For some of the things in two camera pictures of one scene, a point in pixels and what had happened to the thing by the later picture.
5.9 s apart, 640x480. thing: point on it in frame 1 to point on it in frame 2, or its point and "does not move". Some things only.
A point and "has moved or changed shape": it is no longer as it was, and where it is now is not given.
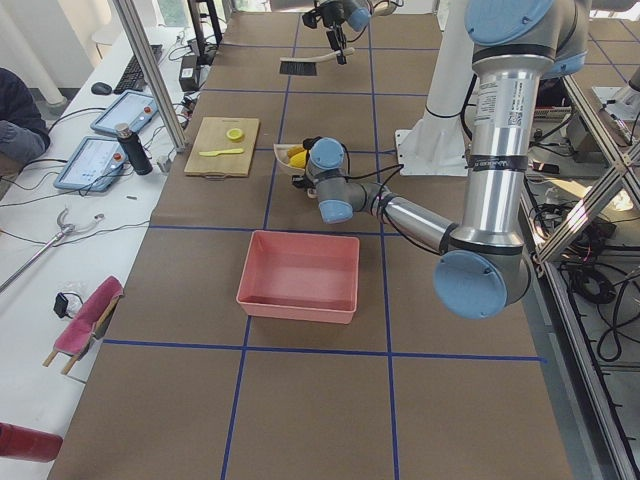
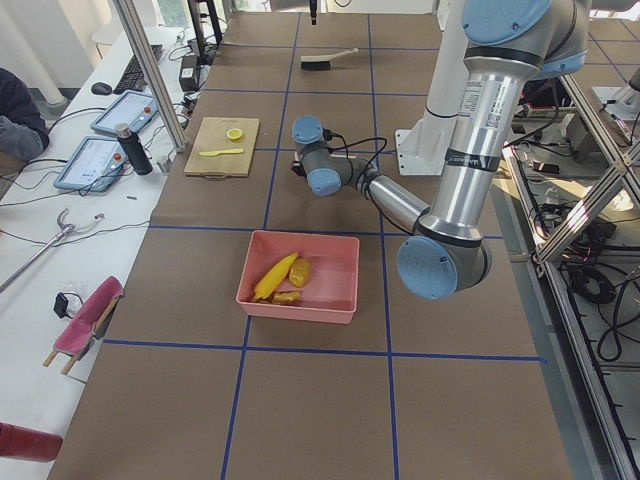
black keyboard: [133, 79] does not move
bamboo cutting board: [212, 137] does not move
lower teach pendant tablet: [96, 165] does not move
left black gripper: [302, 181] to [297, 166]
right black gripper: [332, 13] to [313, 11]
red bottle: [29, 443] does not move
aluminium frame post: [150, 68] does not move
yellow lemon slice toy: [235, 134] does not move
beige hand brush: [306, 66] has moved or changed shape
